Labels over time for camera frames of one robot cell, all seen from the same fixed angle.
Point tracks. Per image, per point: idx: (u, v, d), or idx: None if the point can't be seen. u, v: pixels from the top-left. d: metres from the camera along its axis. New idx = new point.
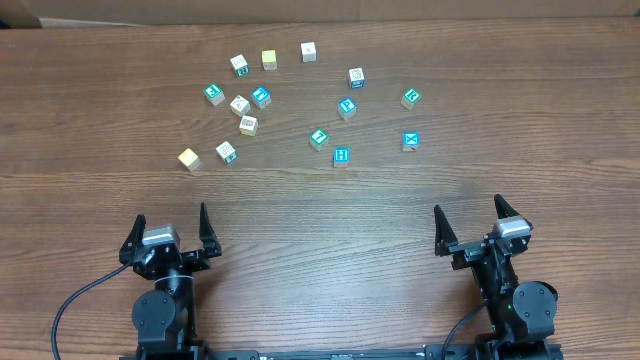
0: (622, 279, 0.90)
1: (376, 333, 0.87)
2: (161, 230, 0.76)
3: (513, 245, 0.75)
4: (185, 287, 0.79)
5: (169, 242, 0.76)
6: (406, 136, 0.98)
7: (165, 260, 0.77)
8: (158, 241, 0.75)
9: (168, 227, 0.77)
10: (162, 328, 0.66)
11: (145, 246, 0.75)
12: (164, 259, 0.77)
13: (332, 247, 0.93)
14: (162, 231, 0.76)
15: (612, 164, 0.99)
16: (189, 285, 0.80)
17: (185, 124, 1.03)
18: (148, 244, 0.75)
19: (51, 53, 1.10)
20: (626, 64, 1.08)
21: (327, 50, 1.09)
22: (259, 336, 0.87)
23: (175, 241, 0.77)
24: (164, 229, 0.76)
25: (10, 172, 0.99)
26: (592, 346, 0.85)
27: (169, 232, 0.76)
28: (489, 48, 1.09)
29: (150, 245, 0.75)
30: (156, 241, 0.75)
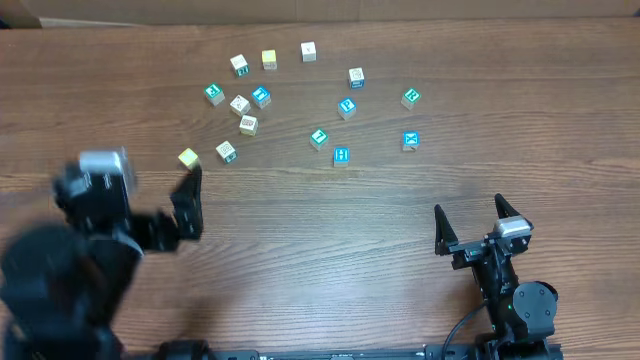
0: (622, 279, 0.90)
1: (377, 333, 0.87)
2: (107, 156, 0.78)
3: (513, 245, 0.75)
4: (112, 256, 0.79)
5: (113, 171, 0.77)
6: (406, 136, 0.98)
7: (102, 196, 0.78)
8: (101, 168, 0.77)
9: (117, 156, 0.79)
10: (47, 319, 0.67)
11: (84, 173, 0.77)
12: (103, 189, 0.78)
13: (332, 247, 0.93)
14: (108, 156, 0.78)
15: (612, 164, 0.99)
16: (127, 248, 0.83)
17: (185, 124, 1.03)
18: (87, 171, 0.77)
19: (52, 52, 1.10)
20: (626, 64, 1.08)
21: (327, 50, 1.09)
22: (259, 335, 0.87)
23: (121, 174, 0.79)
24: (110, 156, 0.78)
25: (10, 172, 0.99)
26: (592, 346, 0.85)
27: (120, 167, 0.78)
28: (488, 48, 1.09)
29: (89, 171, 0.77)
30: (96, 166, 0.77)
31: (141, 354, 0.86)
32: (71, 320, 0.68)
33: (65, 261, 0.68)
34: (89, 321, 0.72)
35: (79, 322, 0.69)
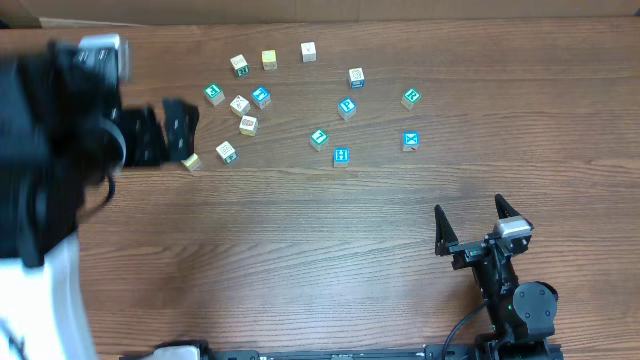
0: (622, 279, 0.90)
1: (376, 333, 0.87)
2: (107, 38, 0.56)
3: (513, 245, 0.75)
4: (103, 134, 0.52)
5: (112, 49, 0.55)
6: (406, 136, 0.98)
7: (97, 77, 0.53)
8: (102, 44, 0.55)
9: (121, 41, 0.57)
10: (17, 107, 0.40)
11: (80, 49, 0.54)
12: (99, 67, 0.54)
13: (332, 248, 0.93)
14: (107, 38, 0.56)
15: (612, 164, 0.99)
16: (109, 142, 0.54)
17: None
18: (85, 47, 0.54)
19: None
20: (627, 64, 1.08)
21: (327, 50, 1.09)
22: (259, 336, 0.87)
23: (120, 54, 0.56)
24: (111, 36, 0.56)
25: None
26: (592, 346, 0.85)
27: (119, 45, 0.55)
28: (489, 48, 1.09)
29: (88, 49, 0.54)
30: (96, 43, 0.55)
31: (142, 354, 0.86)
32: (28, 135, 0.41)
33: (78, 77, 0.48)
34: (58, 137, 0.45)
35: (42, 139, 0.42)
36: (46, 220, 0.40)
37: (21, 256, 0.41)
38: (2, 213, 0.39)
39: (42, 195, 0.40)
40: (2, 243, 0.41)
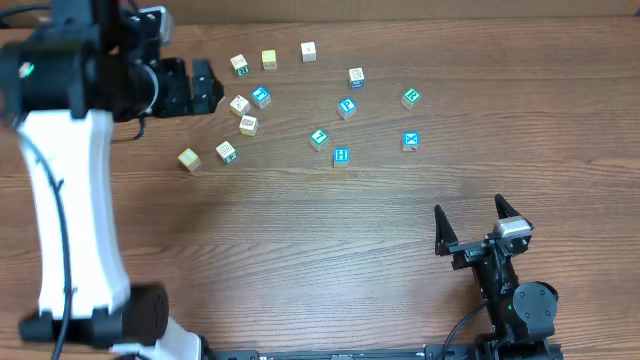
0: (622, 279, 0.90)
1: (376, 333, 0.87)
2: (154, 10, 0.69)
3: (513, 245, 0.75)
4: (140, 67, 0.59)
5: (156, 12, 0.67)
6: (406, 136, 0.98)
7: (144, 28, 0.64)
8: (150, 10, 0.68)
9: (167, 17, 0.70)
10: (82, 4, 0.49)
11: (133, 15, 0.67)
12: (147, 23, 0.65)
13: (332, 248, 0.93)
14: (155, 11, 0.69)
15: (612, 164, 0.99)
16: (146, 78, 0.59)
17: (185, 124, 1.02)
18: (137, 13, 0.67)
19: None
20: (627, 64, 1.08)
21: (327, 49, 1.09)
22: (259, 335, 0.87)
23: (164, 19, 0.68)
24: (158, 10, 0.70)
25: (10, 172, 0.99)
26: (592, 346, 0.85)
27: (165, 13, 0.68)
28: (489, 48, 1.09)
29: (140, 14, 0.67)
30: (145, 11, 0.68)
31: None
32: (88, 25, 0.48)
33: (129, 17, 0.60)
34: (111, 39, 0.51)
35: (99, 28, 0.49)
36: (96, 83, 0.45)
37: (68, 107, 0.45)
38: (62, 69, 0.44)
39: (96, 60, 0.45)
40: (52, 96, 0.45)
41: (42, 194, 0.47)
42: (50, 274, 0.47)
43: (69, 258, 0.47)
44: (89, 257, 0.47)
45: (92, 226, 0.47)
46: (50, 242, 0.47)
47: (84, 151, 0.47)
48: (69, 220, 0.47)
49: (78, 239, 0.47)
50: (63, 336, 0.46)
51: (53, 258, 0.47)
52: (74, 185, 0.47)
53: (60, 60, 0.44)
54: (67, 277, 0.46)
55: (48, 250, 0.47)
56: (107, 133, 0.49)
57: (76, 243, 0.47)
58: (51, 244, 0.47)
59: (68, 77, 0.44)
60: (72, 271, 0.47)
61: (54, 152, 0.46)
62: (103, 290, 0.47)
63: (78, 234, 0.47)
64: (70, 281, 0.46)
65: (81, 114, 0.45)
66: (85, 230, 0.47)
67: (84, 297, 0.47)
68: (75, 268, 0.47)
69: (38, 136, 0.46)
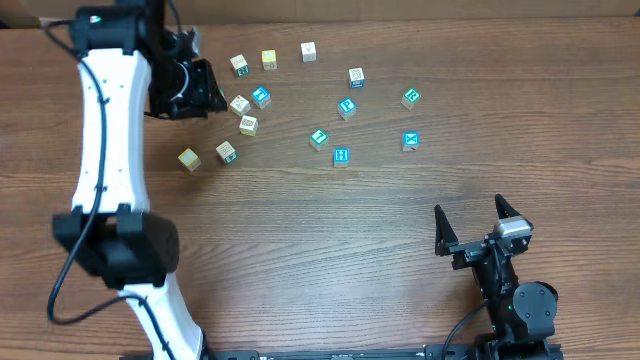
0: (622, 279, 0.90)
1: (376, 333, 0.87)
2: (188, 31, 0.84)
3: (513, 245, 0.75)
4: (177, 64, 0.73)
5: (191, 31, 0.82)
6: (406, 136, 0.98)
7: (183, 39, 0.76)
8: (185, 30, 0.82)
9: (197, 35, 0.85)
10: None
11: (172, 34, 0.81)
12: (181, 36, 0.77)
13: (332, 248, 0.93)
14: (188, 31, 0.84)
15: (612, 164, 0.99)
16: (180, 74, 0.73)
17: (185, 124, 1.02)
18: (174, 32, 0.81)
19: (52, 52, 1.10)
20: (627, 64, 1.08)
21: (327, 49, 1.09)
22: (259, 335, 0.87)
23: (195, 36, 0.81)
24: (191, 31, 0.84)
25: (10, 172, 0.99)
26: (592, 346, 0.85)
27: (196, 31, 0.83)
28: (489, 48, 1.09)
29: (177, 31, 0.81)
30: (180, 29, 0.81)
31: (141, 354, 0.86)
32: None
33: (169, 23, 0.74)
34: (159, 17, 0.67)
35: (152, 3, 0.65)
36: (145, 39, 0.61)
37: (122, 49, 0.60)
38: (121, 22, 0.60)
39: (144, 20, 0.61)
40: (110, 40, 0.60)
41: (91, 111, 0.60)
42: (86, 176, 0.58)
43: (104, 160, 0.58)
44: (120, 163, 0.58)
45: (126, 141, 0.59)
46: (92, 150, 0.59)
47: (127, 84, 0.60)
48: (109, 133, 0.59)
49: (114, 148, 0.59)
50: (91, 222, 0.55)
51: (92, 161, 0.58)
52: (118, 103, 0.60)
53: (120, 15, 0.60)
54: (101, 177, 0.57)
55: (87, 154, 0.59)
56: (145, 77, 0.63)
57: (112, 151, 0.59)
58: (92, 153, 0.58)
59: (123, 25, 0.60)
60: (105, 172, 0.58)
61: (105, 78, 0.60)
62: (126, 188, 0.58)
63: (115, 144, 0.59)
64: (102, 179, 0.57)
65: (128, 53, 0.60)
66: (120, 141, 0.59)
67: (112, 194, 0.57)
68: (109, 170, 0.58)
69: (94, 66, 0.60)
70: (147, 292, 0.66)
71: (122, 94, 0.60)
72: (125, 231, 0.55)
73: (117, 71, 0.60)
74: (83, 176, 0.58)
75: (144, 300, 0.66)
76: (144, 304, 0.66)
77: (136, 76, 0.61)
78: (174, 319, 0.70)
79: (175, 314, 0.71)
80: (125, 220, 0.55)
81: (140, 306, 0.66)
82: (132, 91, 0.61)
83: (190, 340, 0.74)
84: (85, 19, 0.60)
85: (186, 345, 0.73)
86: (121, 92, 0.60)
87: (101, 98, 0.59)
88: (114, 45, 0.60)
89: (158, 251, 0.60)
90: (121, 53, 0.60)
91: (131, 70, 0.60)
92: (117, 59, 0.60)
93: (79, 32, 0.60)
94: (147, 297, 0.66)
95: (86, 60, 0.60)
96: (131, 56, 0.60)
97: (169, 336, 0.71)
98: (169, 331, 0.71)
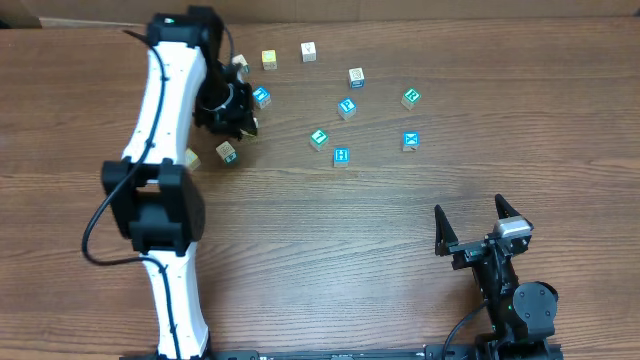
0: (622, 279, 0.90)
1: (376, 333, 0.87)
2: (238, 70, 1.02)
3: (513, 245, 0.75)
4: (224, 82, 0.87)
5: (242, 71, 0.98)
6: (406, 136, 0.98)
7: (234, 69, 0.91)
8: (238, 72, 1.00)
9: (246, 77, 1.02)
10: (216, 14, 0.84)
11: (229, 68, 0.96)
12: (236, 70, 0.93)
13: (332, 248, 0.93)
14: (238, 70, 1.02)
15: (612, 164, 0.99)
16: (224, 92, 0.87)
17: None
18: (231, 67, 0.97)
19: (51, 52, 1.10)
20: (627, 64, 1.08)
21: (327, 49, 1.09)
22: (259, 336, 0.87)
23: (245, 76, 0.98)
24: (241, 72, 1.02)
25: (10, 172, 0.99)
26: (592, 346, 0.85)
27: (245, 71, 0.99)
28: (489, 48, 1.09)
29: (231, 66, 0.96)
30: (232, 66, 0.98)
31: (141, 354, 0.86)
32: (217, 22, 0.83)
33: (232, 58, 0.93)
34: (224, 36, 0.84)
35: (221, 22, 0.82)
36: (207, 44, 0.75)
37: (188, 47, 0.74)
38: (191, 26, 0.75)
39: (209, 29, 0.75)
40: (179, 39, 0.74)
41: (152, 85, 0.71)
42: (138, 134, 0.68)
43: (156, 123, 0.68)
44: (169, 128, 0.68)
45: (176, 112, 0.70)
46: (147, 116, 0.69)
47: (185, 72, 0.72)
48: (163, 105, 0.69)
49: (166, 117, 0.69)
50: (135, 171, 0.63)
51: (145, 123, 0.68)
52: (176, 83, 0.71)
53: (191, 21, 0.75)
54: (152, 135, 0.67)
55: (142, 117, 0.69)
56: (199, 73, 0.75)
57: (164, 118, 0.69)
58: (147, 117, 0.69)
59: (191, 28, 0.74)
60: (155, 134, 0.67)
61: (169, 63, 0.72)
62: (172, 148, 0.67)
63: (167, 115, 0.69)
64: (153, 137, 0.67)
65: (192, 48, 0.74)
66: (172, 113, 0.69)
67: (159, 152, 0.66)
68: (158, 133, 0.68)
69: (162, 53, 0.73)
70: (167, 261, 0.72)
71: (180, 76, 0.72)
72: (167, 181, 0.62)
73: (181, 60, 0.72)
74: (135, 134, 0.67)
75: (163, 269, 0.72)
76: (162, 273, 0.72)
77: (194, 65, 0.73)
78: (187, 300, 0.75)
79: (189, 294, 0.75)
80: (167, 173, 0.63)
81: (159, 274, 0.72)
82: (188, 77, 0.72)
83: (197, 332, 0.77)
84: (162, 20, 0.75)
85: (192, 335, 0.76)
86: (180, 74, 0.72)
87: (164, 76, 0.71)
88: (180, 40, 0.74)
89: (189, 214, 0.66)
90: (187, 47, 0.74)
91: (192, 59, 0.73)
92: (183, 50, 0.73)
93: (154, 28, 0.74)
94: (167, 266, 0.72)
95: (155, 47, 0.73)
96: (194, 50, 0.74)
97: (178, 318, 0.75)
98: (179, 312, 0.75)
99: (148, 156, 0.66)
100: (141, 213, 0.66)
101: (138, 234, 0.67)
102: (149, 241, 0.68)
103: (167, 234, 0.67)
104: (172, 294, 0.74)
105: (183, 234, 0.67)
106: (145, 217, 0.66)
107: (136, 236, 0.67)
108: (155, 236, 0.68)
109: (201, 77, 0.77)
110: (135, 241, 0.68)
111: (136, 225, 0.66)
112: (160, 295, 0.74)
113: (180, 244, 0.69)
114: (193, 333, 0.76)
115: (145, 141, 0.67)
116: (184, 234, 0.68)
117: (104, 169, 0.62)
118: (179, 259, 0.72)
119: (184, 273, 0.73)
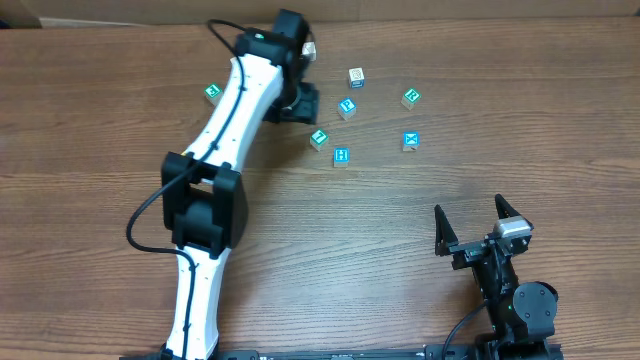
0: (622, 279, 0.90)
1: (376, 333, 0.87)
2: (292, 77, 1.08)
3: (513, 245, 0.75)
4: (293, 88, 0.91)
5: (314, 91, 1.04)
6: (406, 136, 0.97)
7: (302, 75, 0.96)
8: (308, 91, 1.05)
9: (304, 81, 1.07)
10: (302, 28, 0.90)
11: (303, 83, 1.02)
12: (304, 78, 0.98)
13: (332, 248, 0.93)
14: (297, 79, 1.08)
15: (612, 164, 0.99)
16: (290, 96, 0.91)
17: (185, 124, 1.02)
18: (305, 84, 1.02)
19: (51, 52, 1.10)
20: (627, 64, 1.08)
21: (327, 49, 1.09)
22: (259, 335, 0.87)
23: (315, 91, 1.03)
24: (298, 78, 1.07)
25: (10, 172, 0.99)
26: (592, 346, 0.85)
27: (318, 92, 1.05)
28: (489, 48, 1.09)
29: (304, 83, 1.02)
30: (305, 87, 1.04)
31: (141, 354, 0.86)
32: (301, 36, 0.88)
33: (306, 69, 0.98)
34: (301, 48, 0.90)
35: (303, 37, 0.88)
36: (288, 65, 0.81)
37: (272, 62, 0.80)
38: (277, 45, 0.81)
39: (293, 51, 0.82)
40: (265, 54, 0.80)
41: (231, 92, 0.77)
42: (206, 134, 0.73)
43: (225, 129, 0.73)
44: (235, 135, 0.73)
45: (244, 122, 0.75)
46: (218, 119, 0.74)
47: (261, 87, 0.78)
48: (236, 114, 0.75)
49: (234, 126, 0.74)
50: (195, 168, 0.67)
51: (215, 127, 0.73)
52: (251, 96, 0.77)
53: (279, 40, 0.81)
54: (218, 137, 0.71)
55: (215, 119, 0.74)
56: (273, 90, 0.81)
57: (234, 125, 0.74)
58: (218, 121, 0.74)
59: (278, 47, 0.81)
60: (222, 138, 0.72)
61: (251, 76, 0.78)
62: (232, 154, 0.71)
63: (236, 123, 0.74)
64: (218, 139, 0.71)
65: (274, 65, 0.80)
66: (241, 123, 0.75)
67: (221, 155, 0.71)
68: (224, 138, 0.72)
69: (246, 65, 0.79)
70: (199, 260, 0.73)
71: (257, 89, 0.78)
72: (220, 185, 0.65)
73: (262, 75, 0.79)
74: (203, 135, 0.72)
75: (194, 267, 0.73)
76: (192, 270, 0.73)
77: (272, 82, 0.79)
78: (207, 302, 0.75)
79: (211, 296, 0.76)
80: (223, 177, 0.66)
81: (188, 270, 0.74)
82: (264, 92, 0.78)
83: (209, 334, 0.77)
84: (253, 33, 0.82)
85: (203, 337, 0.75)
86: (257, 88, 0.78)
87: (243, 86, 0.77)
88: (264, 56, 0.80)
89: (233, 222, 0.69)
90: (269, 64, 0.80)
91: (271, 76, 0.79)
92: (265, 67, 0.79)
93: (245, 40, 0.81)
94: (197, 265, 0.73)
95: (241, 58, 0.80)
96: (275, 68, 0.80)
97: (193, 317, 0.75)
98: (196, 312, 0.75)
99: (211, 157, 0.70)
100: (189, 208, 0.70)
101: (180, 226, 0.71)
102: (189, 236, 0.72)
103: (208, 234, 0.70)
104: (195, 293, 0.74)
105: (222, 239, 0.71)
106: (192, 212, 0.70)
107: (178, 227, 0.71)
108: (196, 233, 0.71)
109: (274, 93, 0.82)
110: (176, 232, 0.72)
111: (182, 218, 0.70)
112: (184, 292, 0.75)
113: (217, 248, 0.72)
114: (203, 336, 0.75)
115: (210, 142, 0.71)
116: (223, 238, 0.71)
117: (167, 159, 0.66)
118: (211, 260, 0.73)
119: (212, 276, 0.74)
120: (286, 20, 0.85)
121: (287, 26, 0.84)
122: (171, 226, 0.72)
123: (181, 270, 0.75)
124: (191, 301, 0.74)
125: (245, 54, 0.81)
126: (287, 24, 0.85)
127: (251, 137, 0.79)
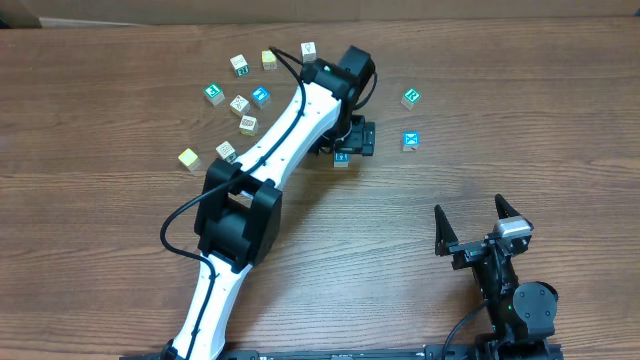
0: (622, 279, 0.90)
1: (377, 333, 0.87)
2: None
3: (513, 245, 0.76)
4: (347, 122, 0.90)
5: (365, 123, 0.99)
6: (406, 136, 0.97)
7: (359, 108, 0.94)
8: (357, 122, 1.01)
9: None
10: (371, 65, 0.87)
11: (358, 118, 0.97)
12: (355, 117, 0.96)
13: (332, 248, 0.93)
14: None
15: (612, 164, 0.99)
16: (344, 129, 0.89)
17: (185, 124, 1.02)
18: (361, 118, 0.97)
19: (51, 52, 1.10)
20: (627, 64, 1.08)
21: (327, 50, 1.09)
22: (258, 336, 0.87)
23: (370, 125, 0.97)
24: None
25: (10, 172, 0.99)
26: (592, 346, 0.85)
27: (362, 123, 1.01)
28: (488, 48, 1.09)
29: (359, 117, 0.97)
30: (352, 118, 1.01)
31: (141, 354, 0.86)
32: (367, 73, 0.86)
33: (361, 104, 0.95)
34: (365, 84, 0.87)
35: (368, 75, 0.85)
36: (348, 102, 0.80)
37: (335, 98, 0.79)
38: (341, 80, 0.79)
39: (355, 88, 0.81)
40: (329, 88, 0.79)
41: (289, 114, 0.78)
42: (257, 149, 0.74)
43: (276, 148, 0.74)
44: (284, 156, 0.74)
45: (295, 146, 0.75)
46: (272, 137, 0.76)
47: (319, 117, 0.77)
48: (289, 137, 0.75)
49: (286, 146, 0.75)
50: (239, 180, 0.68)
51: (267, 143, 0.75)
52: (307, 122, 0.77)
53: (344, 74, 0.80)
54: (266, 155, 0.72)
55: (269, 137, 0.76)
56: (330, 119, 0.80)
57: (285, 146, 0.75)
58: (271, 139, 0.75)
59: (342, 82, 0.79)
60: (271, 156, 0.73)
61: (312, 104, 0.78)
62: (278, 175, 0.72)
63: (288, 144, 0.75)
64: (267, 156, 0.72)
65: (335, 98, 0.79)
66: (291, 146, 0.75)
67: (266, 171, 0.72)
68: (274, 156, 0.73)
69: (309, 91, 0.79)
70: (220, 270, 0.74)
71: (314, 116, 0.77)
72: (261, 199, 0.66)
73: (322, 103, 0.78)
74: (255, 148, 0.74)
75: (214, 276, 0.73)
76: (211, 278, 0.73)
77: (330, 113, 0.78)
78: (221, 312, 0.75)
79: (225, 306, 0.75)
80: (265, 192, 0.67)
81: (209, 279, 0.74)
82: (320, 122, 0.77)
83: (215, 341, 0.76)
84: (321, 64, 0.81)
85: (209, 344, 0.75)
86: (315, 116, 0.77)
87: (301, 110, 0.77)
88: (328, 87, 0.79)
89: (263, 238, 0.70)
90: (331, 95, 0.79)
91: (331, 107, 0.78)
92: (327, 96, 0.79)
93: (312, 70, 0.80)
94: (218, 275, 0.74)
95: (306, 84, 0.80)
96: (336, 101, 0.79)
97: (204, 323, 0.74)
98: (208, 318, 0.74)
99: (257, 171, 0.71)
100: (223, 218, 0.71)
101: (210, 233, 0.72)
102: (217, 244, 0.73)
103: (236, 246, 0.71)
104: (210, 301, 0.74)
105: (248, 254, 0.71)
106: (226, 221, 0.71)
107: (208, 233, 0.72)
108: (224, 243, 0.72)
109: (330, 123, 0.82)
110: (205, 238, 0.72)
111: (214, 226, 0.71)
112: (199, 298, 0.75)
113: (240, 262, 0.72)
114: (209, 343, 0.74)
115: (259, 157, 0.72)
116: (249, 254, 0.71)
117: (216, 164, 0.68)
118: (233, 273, 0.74)
119: (230, 288, 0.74)
120: (354, 57, 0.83)
121: (354, 62, 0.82)
122: (201, 232, 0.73)
123: (201, 277, 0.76)
124: (204, 308, 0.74)
125: (309, 81, 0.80)
126: (352, 60, 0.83)
127: (300, 159, 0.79)
